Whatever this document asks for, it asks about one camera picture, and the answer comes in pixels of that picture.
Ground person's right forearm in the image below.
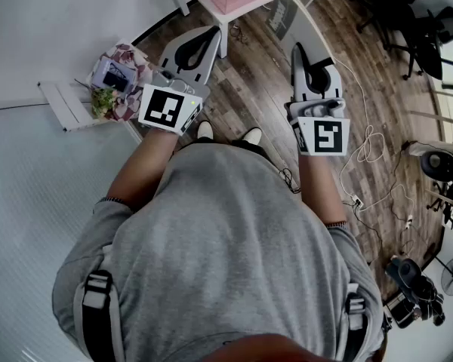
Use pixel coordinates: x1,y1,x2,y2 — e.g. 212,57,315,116
297,152,348,226

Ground small green plant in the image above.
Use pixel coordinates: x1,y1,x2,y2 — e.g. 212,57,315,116
74,78,119,121

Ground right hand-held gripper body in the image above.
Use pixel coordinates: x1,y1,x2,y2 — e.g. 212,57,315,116
284,97,351,158

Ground black trousers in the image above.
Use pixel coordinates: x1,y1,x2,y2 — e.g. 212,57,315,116
179,140,268,158

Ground white desk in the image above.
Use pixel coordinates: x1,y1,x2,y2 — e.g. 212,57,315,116
275,0,343,71

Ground purple book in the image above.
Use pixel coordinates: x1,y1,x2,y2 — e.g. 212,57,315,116
91,56,137,91

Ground grey t-shirt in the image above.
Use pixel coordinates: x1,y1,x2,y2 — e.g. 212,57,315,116
52,141,386,362

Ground person's left forearm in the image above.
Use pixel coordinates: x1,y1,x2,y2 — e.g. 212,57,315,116
106,128,177,213

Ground black mesh office chair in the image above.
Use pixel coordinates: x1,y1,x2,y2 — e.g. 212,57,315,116
425,5,453,81

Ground white shoe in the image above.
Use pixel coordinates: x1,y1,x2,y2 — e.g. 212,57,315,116
196,121,214,141
243,127,263,146

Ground black equipment pile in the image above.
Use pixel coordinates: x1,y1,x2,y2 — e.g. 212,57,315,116
384,256,447,330

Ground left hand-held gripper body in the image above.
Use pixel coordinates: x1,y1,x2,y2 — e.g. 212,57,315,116
137,69,212,137

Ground thin white cable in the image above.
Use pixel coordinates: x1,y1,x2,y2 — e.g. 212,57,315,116
360,182,417,225

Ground person's head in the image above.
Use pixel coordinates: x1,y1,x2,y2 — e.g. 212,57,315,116
207,333,328,362

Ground white slatted stand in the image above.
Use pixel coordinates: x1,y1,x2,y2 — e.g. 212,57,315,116
37,38,143,133

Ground black and grey shoulder strap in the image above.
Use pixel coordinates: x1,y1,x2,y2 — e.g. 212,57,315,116
343,284,386,362
73,269,125,362

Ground long white cable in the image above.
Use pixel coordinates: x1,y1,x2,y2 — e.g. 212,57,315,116
331,57,385,203

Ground thin black cable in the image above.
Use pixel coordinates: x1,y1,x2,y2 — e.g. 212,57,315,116
229,21,248,44

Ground black glasses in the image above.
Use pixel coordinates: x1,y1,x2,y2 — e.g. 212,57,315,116
103,62,131,92

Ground black machine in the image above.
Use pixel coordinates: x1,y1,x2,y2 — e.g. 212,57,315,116
418,148,453,188

